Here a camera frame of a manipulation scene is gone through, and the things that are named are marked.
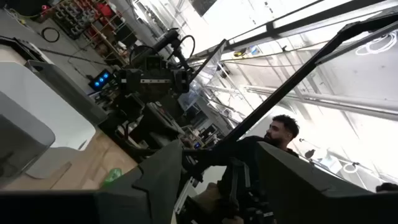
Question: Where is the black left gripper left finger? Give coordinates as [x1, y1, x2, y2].
[95, 139, 184, 224]

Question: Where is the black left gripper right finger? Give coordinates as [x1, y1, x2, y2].
[256, 141, 398, 224]

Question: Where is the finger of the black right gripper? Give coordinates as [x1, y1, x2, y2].
[119, 68, 141, 95]
[172, 68, 191, 94]

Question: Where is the green travel bottle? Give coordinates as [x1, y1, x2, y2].
[101, 167, 124, 188]

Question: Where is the device with blue lights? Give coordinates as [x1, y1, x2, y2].
[88, 68, 113, 92]

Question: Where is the dark grey plastic bin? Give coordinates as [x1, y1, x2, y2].
[24, 58, 109, 126]

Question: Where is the storage shelf with parts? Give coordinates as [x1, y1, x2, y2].
[52, 0, 138, 66]

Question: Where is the person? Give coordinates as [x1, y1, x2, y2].
[217, 114, 301, 194]

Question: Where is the white plastic bin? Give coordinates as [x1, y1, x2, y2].
[0, 60, 97, 152]

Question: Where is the black coiled floor cable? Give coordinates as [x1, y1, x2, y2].
[40, 26, 61, 44]

